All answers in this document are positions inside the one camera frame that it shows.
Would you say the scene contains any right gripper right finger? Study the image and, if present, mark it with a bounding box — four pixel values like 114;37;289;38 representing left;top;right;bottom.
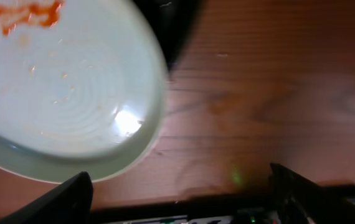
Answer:
270;163;355;224

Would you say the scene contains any near light green plate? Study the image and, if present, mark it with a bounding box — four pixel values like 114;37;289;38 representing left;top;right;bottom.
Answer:
0;0;168;183

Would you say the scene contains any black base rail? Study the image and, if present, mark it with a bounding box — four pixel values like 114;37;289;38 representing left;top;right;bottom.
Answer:
90;183;355;224

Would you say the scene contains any round black serving tray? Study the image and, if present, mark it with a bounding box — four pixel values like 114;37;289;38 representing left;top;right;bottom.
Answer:
133;0;203;71

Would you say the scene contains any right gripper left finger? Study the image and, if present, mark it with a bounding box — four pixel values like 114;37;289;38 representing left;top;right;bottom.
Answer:
0;172;93;224

